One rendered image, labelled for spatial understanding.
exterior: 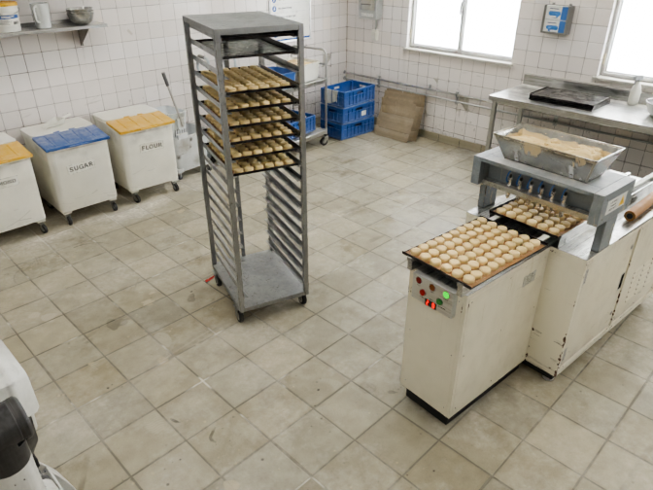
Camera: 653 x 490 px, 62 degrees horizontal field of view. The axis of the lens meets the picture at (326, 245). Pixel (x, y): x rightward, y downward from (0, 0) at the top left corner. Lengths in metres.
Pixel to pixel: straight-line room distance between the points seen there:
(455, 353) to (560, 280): 0.72
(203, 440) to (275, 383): 0.52
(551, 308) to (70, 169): 3.90
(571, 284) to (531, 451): 0.85
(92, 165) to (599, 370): 4.19
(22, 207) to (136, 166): 1.03
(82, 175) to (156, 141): 0.75
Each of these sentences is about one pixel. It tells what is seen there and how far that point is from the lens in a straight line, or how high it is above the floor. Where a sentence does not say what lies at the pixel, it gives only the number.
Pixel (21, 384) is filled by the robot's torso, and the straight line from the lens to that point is 1.44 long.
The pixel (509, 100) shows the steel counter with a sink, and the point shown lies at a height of 0.87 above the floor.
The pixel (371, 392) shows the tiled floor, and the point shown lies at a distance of 3.15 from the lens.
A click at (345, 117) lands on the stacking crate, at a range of 6.89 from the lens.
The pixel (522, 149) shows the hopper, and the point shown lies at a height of 1.27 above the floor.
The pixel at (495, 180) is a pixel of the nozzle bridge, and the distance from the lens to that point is 3.14.
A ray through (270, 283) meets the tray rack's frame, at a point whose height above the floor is 0.15.
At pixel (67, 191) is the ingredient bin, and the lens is 5.19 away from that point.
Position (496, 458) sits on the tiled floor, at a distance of 2.96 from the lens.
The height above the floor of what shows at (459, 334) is 0.62.
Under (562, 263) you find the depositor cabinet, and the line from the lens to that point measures 3.00.
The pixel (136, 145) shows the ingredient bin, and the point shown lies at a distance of 5.33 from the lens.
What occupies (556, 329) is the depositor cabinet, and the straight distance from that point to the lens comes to 3.18.
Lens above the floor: 2.20
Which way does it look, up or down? 29 degrees down
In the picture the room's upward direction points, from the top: straight up
